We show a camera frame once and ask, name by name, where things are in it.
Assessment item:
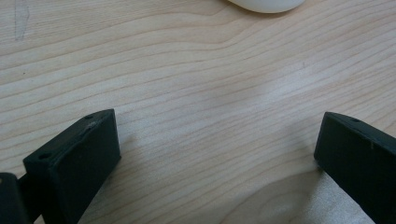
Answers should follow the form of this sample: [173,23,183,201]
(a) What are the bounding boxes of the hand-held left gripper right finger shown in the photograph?
[313,111,396,224]

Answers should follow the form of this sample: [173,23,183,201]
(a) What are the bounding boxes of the white bowl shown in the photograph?
[226,0,307,14]

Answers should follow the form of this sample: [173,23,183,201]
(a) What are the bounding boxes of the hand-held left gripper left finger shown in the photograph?
[22,108,122,224]

